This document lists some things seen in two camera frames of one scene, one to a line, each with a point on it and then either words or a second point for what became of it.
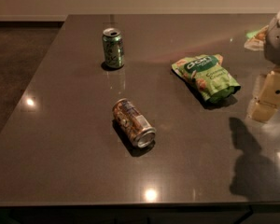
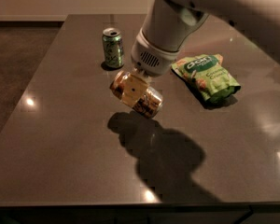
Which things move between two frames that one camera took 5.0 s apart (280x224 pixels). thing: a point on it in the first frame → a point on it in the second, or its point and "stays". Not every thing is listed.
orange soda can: [133, 124] → [148, 105]
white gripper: [278, 42] → [152, 59]
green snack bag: [208, 76] stays
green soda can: [114, 48] stays
